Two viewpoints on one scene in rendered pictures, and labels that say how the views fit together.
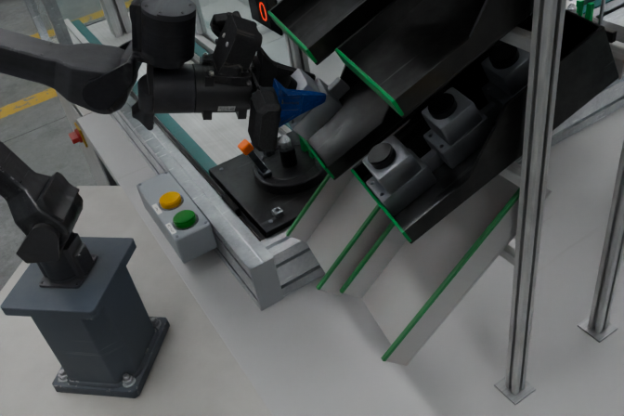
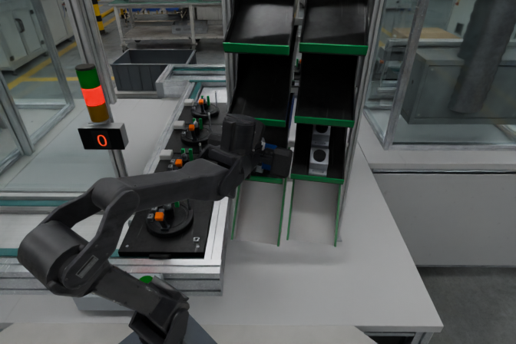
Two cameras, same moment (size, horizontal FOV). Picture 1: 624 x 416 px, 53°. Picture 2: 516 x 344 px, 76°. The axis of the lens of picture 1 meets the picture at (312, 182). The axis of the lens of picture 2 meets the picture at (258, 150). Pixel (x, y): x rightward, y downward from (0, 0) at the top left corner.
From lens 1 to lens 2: 0.70 m
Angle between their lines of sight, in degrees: 51
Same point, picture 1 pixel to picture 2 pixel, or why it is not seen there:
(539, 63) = (359, 95)
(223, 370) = (244, 334)
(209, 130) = not seen: hidden behind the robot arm
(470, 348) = not seen: hidden behind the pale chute
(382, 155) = (322, 154)
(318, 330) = (256, 279)
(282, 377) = (271, 309)
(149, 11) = (244, 122)
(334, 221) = (246, 217)
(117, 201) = (28, 332)
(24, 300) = not seen: outside the picture
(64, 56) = (197, 172)
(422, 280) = (314, 210)
